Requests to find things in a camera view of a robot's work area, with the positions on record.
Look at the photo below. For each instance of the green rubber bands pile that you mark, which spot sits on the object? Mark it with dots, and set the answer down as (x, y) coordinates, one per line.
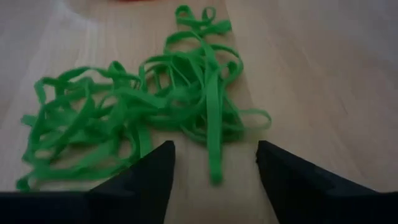
(174, 99)

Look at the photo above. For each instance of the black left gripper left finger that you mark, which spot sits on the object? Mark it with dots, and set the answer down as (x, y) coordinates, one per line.
(140, 189)

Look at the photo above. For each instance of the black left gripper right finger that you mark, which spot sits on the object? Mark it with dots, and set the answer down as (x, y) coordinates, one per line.
(304, 196)

